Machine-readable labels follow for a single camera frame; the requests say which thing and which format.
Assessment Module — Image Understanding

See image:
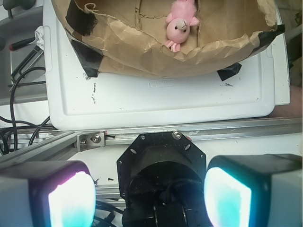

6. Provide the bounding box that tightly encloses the brown paper bag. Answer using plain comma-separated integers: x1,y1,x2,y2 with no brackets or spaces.
52,0,285,80

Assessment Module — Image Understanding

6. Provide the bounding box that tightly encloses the aluminium frame rail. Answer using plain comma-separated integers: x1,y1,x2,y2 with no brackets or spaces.
0,117,303,164

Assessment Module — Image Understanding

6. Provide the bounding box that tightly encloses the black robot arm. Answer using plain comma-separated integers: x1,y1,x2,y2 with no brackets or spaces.
0,132,303,227

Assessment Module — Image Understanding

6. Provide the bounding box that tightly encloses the pink plush toy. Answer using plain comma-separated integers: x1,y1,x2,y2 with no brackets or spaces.
164,0,200,52

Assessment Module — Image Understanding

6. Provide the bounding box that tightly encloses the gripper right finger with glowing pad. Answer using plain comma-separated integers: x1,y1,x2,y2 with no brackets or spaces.
204,154,303,227

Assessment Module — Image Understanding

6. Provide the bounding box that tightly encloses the crumpled white paper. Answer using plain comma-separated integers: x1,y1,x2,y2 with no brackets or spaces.
34,26,45,51

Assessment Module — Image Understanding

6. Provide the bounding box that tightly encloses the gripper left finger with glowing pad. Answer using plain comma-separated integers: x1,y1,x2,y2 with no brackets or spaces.
0,161,96,227

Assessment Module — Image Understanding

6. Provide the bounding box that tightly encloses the black cable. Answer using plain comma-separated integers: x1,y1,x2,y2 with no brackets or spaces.
0,67,52,152

